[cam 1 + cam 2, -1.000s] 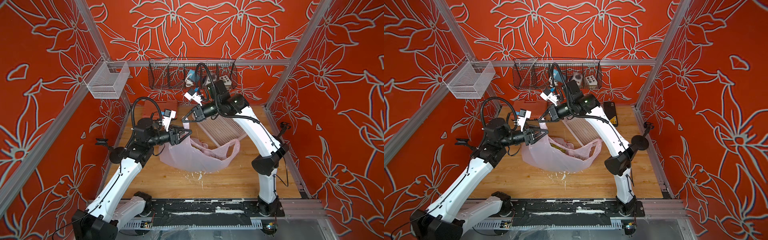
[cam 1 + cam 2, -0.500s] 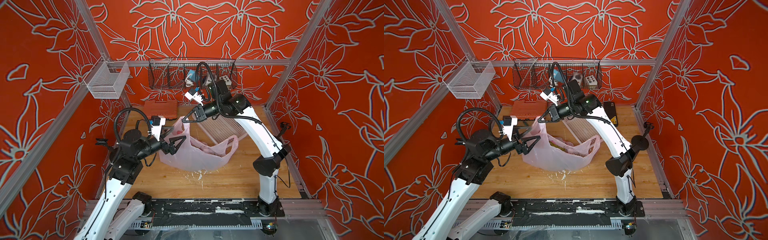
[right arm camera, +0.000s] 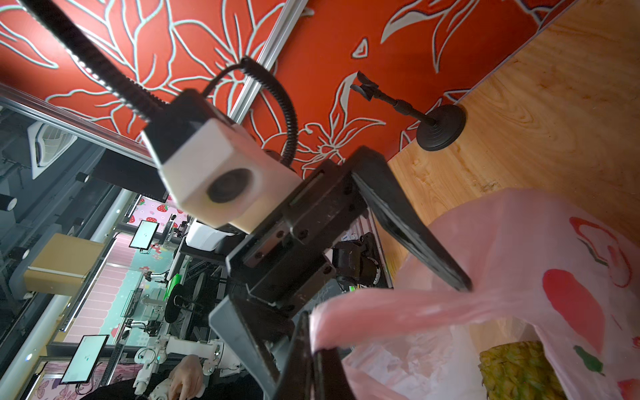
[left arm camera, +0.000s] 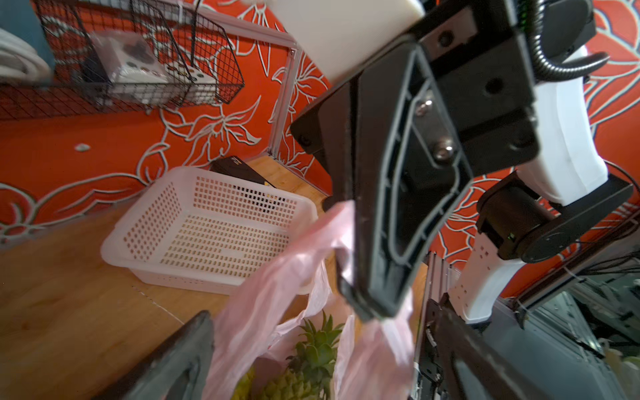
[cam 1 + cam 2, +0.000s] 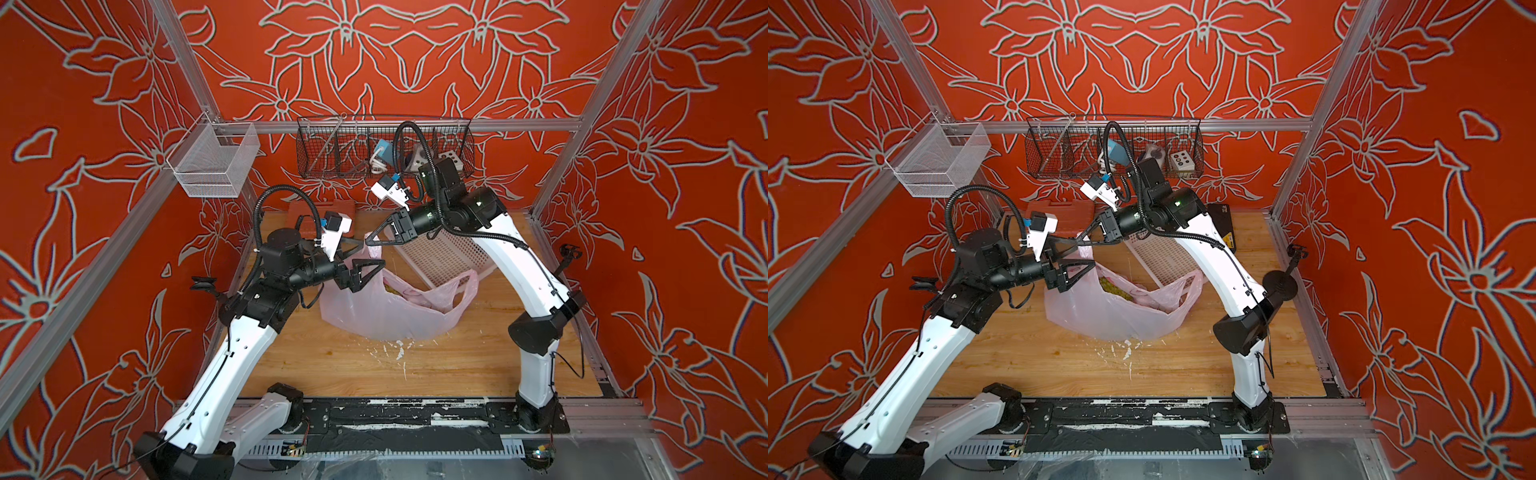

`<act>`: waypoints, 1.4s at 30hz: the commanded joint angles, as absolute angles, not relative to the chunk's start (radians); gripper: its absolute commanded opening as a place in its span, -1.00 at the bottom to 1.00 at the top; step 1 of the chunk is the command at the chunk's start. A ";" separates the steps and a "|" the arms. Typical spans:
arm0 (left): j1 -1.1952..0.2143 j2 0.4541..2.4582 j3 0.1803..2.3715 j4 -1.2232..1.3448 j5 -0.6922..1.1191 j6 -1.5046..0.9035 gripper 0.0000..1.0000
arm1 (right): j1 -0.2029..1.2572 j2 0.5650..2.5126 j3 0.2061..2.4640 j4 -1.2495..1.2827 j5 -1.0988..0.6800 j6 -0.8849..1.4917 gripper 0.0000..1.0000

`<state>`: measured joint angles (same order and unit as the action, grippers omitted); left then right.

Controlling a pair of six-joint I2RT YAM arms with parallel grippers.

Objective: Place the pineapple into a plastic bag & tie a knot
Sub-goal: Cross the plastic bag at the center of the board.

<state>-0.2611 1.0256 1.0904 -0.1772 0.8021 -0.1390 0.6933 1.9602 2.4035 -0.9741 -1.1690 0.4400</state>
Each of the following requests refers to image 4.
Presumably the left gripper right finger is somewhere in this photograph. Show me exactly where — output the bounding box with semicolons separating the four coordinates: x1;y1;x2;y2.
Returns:
424;299;548;399

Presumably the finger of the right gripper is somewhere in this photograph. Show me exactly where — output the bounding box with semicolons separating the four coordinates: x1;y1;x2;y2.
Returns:
290;77;360;205

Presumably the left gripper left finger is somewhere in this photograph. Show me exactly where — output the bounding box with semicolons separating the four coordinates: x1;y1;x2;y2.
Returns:
95;310;214;399

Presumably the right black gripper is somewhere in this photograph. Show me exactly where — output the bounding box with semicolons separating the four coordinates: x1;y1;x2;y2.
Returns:
334;0;598;323

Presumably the pink plastic bag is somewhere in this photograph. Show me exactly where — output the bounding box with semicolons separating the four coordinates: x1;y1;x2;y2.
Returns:
203;200;415;399

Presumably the white perforated plastic basket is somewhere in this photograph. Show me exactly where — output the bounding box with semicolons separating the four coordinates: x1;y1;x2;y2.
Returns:
101;167;318;295

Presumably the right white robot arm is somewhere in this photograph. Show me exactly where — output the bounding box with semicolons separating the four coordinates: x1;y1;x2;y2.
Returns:
291;1;633;324

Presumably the black box yellow label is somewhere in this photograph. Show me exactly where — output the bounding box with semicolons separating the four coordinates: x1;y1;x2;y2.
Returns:
209;156;273;187

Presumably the white button box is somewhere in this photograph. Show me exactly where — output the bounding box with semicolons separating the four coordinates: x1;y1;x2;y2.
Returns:
164;62;218;104

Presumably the white device with knobs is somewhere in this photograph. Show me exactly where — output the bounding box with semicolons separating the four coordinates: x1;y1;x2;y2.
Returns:
89;30;172;105

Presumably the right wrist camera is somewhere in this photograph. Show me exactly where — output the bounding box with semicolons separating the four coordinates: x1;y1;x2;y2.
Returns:
246;0;426;87

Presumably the black wire wall basket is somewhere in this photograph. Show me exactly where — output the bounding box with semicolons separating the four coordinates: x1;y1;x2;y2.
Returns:
1;1;245;120

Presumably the teal box with cable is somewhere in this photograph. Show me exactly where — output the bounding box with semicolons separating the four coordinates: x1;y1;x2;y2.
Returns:
1;1;56;84

